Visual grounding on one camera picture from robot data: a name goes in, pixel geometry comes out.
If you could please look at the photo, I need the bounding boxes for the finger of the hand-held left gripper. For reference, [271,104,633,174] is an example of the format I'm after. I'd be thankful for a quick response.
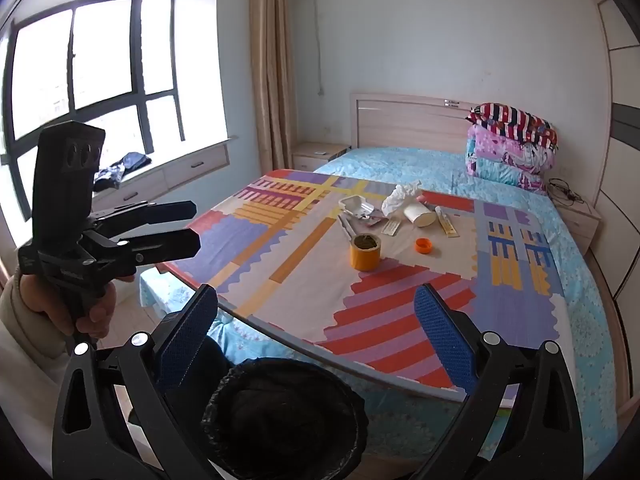
[99,227,202,268]
[90,201,197,235]

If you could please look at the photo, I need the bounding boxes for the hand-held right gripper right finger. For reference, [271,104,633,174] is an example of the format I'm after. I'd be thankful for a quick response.
[413,284,585,480]

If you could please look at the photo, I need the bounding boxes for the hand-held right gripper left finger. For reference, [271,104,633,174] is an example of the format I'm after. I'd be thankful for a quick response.
[51,284,219,480]

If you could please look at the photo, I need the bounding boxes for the yellow tape roll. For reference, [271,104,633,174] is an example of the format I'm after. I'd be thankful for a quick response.
[349,234,383,272]

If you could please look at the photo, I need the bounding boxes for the yellow ointment tube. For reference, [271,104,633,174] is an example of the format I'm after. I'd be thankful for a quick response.
[434,206,460,237]

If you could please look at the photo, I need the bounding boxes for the trash bin with black bag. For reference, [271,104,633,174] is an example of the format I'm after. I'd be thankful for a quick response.
[200,357,368,480]

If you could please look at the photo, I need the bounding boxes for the white cardboard tube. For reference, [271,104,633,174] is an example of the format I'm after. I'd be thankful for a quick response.
[402,201,437,227]

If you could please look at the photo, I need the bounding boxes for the white tissue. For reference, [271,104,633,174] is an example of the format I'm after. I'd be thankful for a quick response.
[381,183,423,218]

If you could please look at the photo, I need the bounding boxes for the person's left forearm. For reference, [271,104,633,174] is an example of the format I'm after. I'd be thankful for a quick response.
[0,265,76,441]

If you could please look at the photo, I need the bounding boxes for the person's left hand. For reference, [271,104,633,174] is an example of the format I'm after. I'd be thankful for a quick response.
[20,275,115,346]

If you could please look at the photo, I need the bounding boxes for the person's black trousers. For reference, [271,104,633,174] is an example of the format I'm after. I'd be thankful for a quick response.
[197,335,238,381]

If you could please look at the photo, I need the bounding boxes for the window seat drawer cabinet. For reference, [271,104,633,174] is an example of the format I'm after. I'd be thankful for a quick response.
[90,136,233,211]

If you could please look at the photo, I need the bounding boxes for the pile of dark clothes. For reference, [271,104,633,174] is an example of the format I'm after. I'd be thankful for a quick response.
[94,152,152,192]

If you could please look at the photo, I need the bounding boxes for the table with colourful patterned cloth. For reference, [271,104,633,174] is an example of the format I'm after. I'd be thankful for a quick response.
[155,169,566,403]

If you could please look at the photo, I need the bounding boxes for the black framed window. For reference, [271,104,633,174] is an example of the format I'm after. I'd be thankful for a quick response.
[0,0,188,221]

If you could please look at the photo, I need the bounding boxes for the wooden nightstand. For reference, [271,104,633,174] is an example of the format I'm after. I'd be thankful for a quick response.
[291,141,351,173]
[547,187,603,256]

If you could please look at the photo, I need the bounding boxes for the blue floral folded quilt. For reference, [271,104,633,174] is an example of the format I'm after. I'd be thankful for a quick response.
[465,150,548,196]

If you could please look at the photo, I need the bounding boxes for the beige curtain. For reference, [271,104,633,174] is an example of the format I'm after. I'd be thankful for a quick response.
[249,0,301,173]

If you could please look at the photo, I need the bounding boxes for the pink folded quilt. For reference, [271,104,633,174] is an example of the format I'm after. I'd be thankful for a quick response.
[467,125,551,171]

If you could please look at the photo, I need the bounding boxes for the wooden bed headboard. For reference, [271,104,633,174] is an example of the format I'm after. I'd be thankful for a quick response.
[350,92,483,151]

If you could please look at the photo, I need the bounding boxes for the striped folded quilt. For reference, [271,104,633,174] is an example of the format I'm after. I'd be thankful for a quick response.
[465,102,560,148]

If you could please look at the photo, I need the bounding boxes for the white wardrobe with grey stripe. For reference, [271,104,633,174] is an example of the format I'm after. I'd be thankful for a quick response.
[595,0,640,311]

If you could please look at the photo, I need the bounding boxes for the black cables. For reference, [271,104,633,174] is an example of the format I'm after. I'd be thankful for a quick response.
[547,177,583,206]

